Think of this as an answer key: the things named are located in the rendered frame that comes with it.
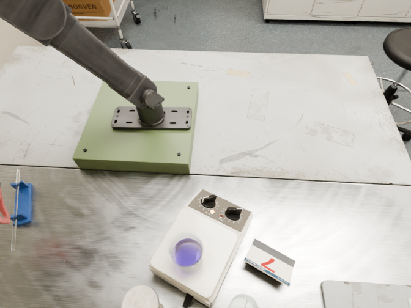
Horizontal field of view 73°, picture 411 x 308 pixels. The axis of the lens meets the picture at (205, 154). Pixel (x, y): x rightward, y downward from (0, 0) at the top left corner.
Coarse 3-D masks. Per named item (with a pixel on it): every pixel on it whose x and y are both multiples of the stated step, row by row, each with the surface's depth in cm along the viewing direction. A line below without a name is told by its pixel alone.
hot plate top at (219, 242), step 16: (176, 224) 51; (192, 224) 51; (208, 224) 51; (208, 240) 49; (224, 240) 49; (160, 256) 48; (208, 256) 48; (224, 256) 48; (176, 272) 46; (208, 272) 46; (192, 288) 45; (208, 288) 45
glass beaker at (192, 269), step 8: (184, 232) 43; (192, 232) 43; (176, 240) 44; (200, 240) 42; (168, 248) 42; (200, 256) 40; (176, 264) 40; (192, 264) 40; (200, 264) 44; (184, 272) 44; (192, 272) 44
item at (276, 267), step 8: (248, 256) 53; (256, 256) 54; (264, 256) 55; (264, 264) 52; (272, 264) 53; (280, 264) 54; (272, 272) 51; (280, 272) 52; (288, 272) 52; (288, 280) 50
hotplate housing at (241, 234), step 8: (192, 208) 55; (208, 216) 54; (224, 224) 53; (248, 224) 55; (240, 232) 52; (240, 240) 51; (232, 256) 50; (152, 272) 51; (160, 272) 48; (224, 272) 48; (168, 280) 49; (184, 288) 47; (216, 288) 47; (192, 296) 49; (200, 296) 46; (216, 296) 48; (184, 304) 48; (208, 304) 47
